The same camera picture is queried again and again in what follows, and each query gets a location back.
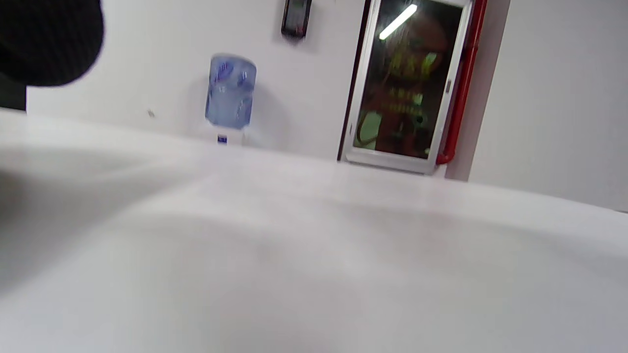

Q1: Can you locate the person's right hand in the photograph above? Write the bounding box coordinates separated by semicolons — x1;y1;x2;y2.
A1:
0;0;105;88

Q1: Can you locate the black double door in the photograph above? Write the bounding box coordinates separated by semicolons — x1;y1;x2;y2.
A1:
0;74;26;111

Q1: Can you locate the blue water bottle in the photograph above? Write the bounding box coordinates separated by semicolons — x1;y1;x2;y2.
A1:
205;54;257;130

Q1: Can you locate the white water dispenser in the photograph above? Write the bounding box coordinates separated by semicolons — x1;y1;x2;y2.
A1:
212;125;246;146

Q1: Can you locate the red pipe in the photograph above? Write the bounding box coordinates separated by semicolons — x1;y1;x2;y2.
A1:
436;0;488;165

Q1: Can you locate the black wall device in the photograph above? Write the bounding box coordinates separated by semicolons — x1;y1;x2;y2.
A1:
281;0;313;39

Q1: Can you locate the glass-door fire hose cabinet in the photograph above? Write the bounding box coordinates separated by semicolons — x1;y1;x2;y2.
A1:
339;0;474;175

